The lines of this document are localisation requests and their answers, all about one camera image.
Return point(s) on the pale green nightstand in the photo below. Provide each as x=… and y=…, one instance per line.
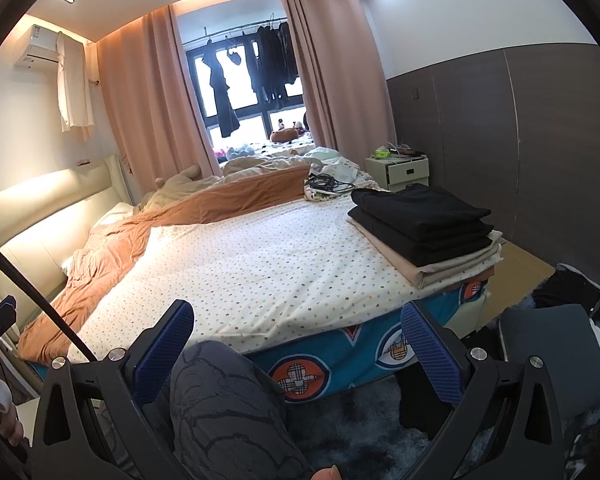
x=405, y=175

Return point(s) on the beige duvet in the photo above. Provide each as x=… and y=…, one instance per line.
x=270, y=166

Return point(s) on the green item on nightstand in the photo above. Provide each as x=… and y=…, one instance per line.
x=380, y=152

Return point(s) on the folded white cloth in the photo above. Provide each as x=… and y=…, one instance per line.
x=495, y=241

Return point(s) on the pale mint cloth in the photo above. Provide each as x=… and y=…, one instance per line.
x=325, y=155

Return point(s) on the bed with dotted sheet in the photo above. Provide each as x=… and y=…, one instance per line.
x=255, y=270

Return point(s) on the brown cushion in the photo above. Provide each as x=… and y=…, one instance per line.
x=285, y=134

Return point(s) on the black garment with patterned label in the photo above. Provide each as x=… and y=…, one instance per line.
x=420, y=205

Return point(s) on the white air conditioner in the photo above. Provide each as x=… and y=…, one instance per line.
x=40, y=47

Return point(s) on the folded beige cloth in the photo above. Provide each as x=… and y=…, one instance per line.
x=430, y=276

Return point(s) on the small dark hanging item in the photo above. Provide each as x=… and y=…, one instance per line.
x=235, y=57

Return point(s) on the black hanging trousers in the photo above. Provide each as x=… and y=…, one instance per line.
x=225, y=105

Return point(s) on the blue plush toys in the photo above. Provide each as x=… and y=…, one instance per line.
x=235, y=151

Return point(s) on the person's leg in grey pants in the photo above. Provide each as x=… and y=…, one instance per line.
x=230, y=420

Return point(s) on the dark hanging coats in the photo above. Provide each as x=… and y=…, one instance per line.
x=270, y=65

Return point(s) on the white hanging shirt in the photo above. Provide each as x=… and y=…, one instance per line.
x=75, y=95

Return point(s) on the grey shaggy rug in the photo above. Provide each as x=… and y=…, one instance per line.
x=360, y=440

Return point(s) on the orange-brown blanket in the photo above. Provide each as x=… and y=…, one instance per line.
x=105, y=260

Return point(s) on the beige plush toy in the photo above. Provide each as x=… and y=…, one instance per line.
x=180, y=185

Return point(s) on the white side table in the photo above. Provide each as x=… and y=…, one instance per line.
x=27, y=422

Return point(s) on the person's right hand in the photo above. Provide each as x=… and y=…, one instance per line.
x=327, y=473

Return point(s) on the person's left hand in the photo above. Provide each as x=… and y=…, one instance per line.
x=11, y=422

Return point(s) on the metal clothes rail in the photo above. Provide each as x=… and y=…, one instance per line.
x=230, y=32

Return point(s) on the pink curtain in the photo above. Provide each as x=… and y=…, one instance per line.
x=340, y=70
x=145, y=100

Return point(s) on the patterned cream cloth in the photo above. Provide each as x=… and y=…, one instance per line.
x=365, y=182

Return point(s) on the brown cardboard sheet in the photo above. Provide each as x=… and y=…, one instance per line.
x=520, y=280

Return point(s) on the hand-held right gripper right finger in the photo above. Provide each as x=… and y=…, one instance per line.
x=430, y=355

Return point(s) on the blue patterned mattress cover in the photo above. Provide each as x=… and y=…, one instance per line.
x=360, y=355

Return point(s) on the black item on nightstand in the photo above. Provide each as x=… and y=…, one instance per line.
x=410, y=151

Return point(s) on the pile of black and white clothes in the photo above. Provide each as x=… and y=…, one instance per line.
x=575, y=295

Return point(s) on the cream padded headboard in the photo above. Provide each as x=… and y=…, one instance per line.
x=30, y=215

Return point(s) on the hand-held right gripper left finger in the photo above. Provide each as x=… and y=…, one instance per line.
x=164, y=345

